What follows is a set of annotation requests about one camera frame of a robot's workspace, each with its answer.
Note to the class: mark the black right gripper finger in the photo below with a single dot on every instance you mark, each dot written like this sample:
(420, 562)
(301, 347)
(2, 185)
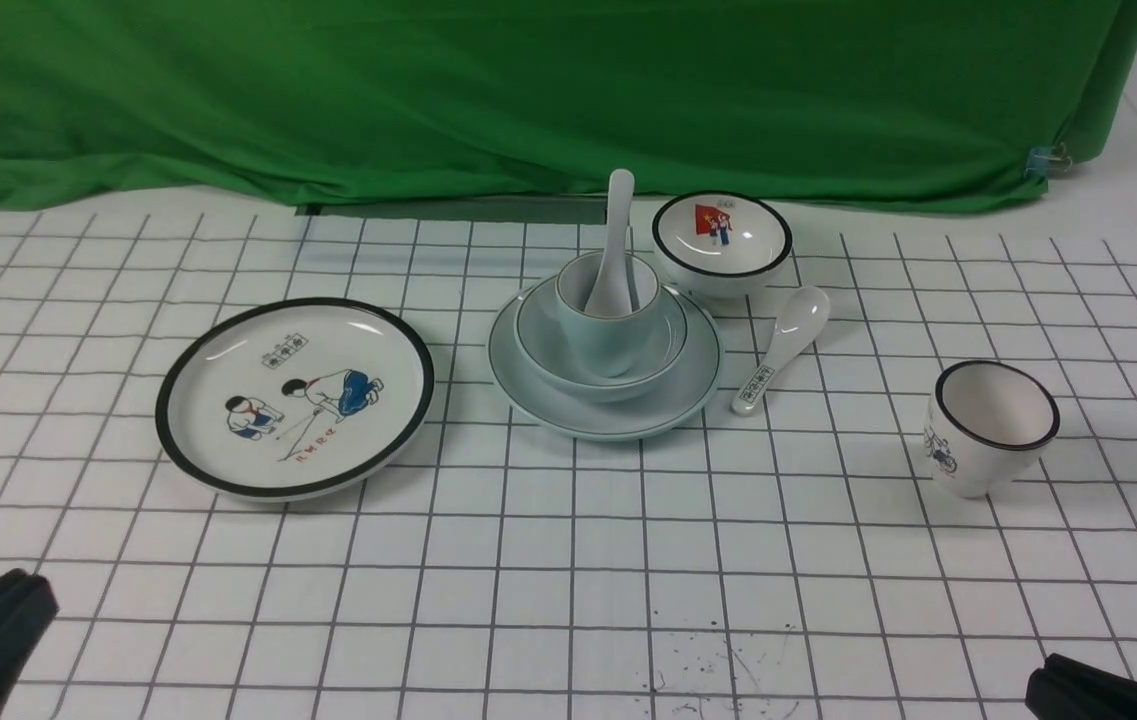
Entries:
(1065, 688)

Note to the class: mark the pale blue cup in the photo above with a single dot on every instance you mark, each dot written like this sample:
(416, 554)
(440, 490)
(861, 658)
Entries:
(609, 341)

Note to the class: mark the plain white ceramic spoon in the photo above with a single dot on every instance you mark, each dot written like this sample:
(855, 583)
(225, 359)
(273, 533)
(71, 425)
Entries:
(611, 296)

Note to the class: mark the pale blue bowl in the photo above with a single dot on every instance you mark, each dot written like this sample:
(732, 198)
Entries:
(542, 339)

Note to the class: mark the white black-rimmed cartoon cup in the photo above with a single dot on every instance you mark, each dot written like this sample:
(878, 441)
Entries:
(986, 422)

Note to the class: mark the black-rimmed cartoon plate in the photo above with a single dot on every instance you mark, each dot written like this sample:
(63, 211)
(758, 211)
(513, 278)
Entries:
(295, 400)

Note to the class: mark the pale blue plate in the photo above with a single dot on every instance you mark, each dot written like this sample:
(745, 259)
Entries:
(673, 403)

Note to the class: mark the blue binder clip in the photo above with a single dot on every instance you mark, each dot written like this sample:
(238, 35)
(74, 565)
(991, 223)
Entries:
(1045, 162)

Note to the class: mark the green backdrop cloth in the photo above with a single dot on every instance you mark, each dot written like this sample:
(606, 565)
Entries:
(921, 106)

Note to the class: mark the small black-rimmed cartoon bowl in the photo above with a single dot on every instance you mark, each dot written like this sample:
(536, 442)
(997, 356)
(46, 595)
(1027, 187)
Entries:
(721, 245)

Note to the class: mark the white spoon with printed handle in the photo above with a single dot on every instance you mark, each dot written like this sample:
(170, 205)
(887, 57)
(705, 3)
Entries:
(800, 319)

